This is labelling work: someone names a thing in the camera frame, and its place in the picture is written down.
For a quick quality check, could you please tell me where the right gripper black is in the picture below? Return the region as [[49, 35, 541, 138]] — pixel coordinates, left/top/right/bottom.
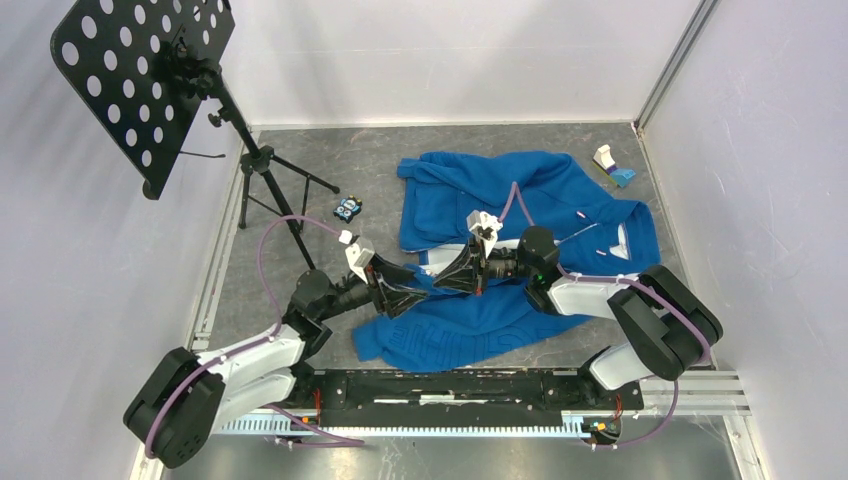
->
[[432, 234, 535, 297]]

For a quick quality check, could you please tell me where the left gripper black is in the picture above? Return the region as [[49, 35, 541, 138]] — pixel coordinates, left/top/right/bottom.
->
[[317, 252, 428, 321]]

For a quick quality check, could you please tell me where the blue zip-up jacket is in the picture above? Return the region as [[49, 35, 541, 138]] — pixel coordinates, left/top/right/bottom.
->
[[352, 151, 661, 373]]

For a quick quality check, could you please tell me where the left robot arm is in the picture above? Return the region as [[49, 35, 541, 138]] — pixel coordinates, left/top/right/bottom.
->
[[123, 260, 429, 468]]

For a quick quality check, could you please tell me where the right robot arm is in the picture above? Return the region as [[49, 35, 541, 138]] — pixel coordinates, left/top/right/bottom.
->
[[434, 226, 723, 408]]

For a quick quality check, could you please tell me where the small blue toy robot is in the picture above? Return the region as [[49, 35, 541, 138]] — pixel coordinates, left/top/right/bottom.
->
[[333, 195, 363, 224]]

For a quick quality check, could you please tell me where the white blue toy block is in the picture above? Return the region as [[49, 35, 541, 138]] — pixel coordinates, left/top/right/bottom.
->
[[593, 144, 636, 188]]

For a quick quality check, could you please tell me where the black perforated music stand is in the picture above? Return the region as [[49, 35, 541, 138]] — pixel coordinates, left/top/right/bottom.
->
[[50, 0, 340, 266]]

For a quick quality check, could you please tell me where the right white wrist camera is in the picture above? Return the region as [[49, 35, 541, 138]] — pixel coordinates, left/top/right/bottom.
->
[[466, 210, 503, 257]]

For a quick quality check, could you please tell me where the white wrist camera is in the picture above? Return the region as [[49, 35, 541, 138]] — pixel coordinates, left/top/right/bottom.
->
[[338, 230, 375, 283], [466, 210, 503, 257]]

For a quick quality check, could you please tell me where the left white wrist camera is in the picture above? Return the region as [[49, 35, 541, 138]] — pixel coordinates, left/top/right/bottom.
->
[[338, 230, 375, 283]]

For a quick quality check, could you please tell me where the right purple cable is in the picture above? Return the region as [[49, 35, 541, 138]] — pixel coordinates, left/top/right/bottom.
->
[[498, 182, 713, 450]]

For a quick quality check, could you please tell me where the purple cable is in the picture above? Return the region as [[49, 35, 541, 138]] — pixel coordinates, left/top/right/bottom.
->
[[498, 182, 713, 450], [142, 214, 367, 461]]

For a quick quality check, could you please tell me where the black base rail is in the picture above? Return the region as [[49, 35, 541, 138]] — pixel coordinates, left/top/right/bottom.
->
[[281, 368, 644, 427]]

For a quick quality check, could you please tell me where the white toothed cable tray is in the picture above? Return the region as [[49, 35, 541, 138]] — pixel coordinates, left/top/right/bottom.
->
[[217, 411, 614, 440]]

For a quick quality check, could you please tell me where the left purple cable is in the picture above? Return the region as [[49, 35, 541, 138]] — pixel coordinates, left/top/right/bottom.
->
[[142, 214, 367, 461]]

